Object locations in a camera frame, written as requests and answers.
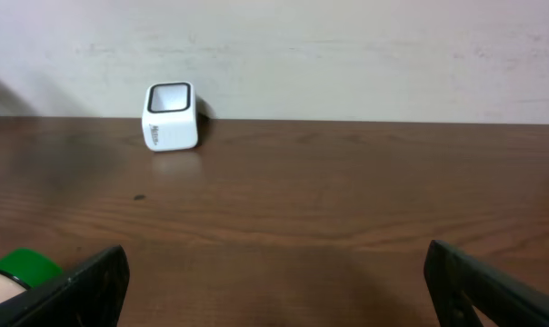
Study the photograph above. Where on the white barcode scanner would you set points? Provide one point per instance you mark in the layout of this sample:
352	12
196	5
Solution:
169	119

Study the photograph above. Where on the green lid spice jar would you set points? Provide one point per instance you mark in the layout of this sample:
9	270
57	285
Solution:
22	270

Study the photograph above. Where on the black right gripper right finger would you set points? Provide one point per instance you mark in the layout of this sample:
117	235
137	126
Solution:
460	286

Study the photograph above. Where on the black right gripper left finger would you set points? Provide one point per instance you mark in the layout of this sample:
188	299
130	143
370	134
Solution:
90	295

